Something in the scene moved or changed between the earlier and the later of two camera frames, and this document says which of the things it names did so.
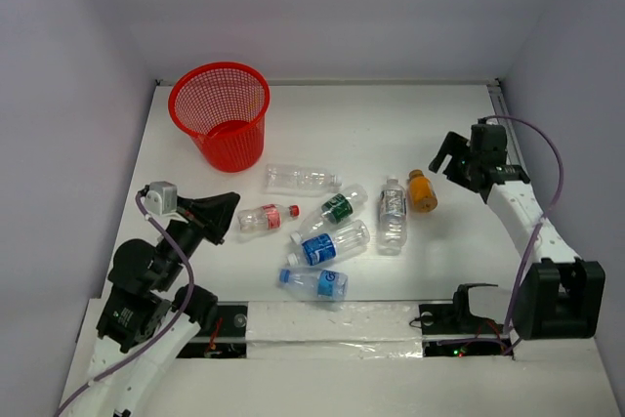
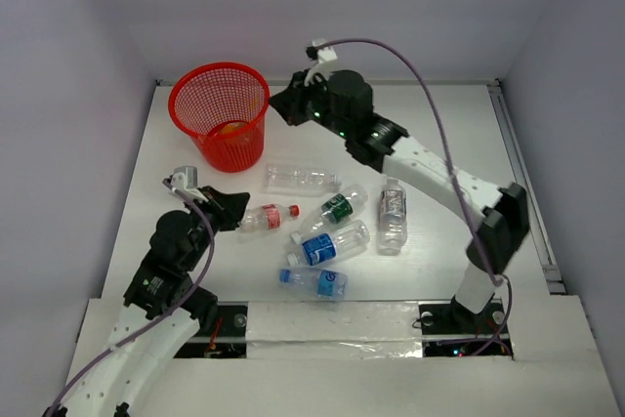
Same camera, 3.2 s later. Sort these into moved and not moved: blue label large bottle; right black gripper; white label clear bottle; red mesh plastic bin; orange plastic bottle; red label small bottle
Moved: right black gripper; orange plastic bottle
Not moved: red label small bottle; blue label large bottle; white label clear bottle; red mesh plastic bin
